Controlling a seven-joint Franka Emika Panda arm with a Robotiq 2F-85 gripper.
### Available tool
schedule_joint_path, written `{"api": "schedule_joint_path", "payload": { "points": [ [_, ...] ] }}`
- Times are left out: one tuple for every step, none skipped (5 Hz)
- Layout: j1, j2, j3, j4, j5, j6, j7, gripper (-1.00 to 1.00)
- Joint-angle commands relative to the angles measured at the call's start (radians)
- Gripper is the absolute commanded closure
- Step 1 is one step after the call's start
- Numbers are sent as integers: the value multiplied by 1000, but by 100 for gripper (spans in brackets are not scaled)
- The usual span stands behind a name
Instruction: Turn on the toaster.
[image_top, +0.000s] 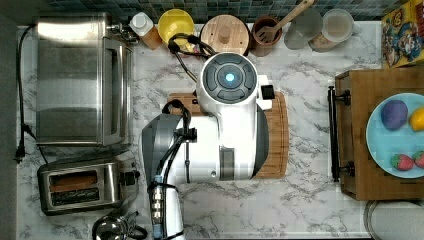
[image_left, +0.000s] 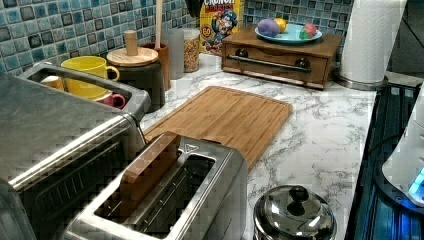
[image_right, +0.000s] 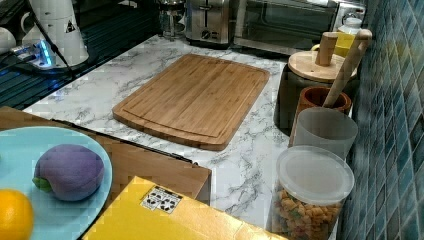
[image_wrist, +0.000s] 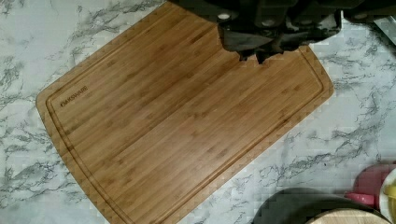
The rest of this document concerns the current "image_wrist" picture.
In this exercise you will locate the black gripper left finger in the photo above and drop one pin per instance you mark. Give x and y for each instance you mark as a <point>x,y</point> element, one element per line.
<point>245,42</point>

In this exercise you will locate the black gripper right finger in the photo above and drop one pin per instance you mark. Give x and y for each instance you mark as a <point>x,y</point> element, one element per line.
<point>284,38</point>

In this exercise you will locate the stainless steel toaster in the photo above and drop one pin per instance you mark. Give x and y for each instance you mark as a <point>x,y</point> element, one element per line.
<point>388,27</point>

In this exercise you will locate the bamboo cutting board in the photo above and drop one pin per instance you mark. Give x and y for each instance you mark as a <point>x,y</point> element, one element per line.
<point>160,117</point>

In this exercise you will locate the red cup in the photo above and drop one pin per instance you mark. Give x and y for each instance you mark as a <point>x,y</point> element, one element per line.
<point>368,183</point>

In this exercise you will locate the black round pan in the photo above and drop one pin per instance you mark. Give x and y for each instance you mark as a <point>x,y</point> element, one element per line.
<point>298,205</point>

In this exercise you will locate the white plate with food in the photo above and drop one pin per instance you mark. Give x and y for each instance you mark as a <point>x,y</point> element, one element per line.
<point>387,199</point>

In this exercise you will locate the light wooden round board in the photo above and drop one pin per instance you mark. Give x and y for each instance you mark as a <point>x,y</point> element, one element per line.
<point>347,216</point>

